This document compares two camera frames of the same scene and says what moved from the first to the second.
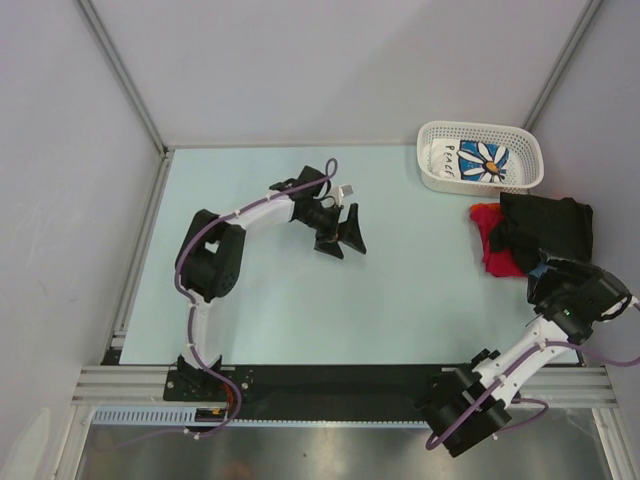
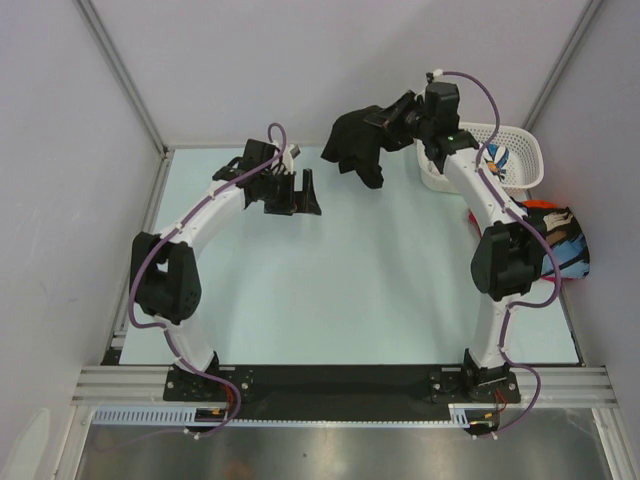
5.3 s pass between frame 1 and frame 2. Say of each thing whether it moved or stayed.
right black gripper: moved
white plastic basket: stayed
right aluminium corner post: stayed
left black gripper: moved
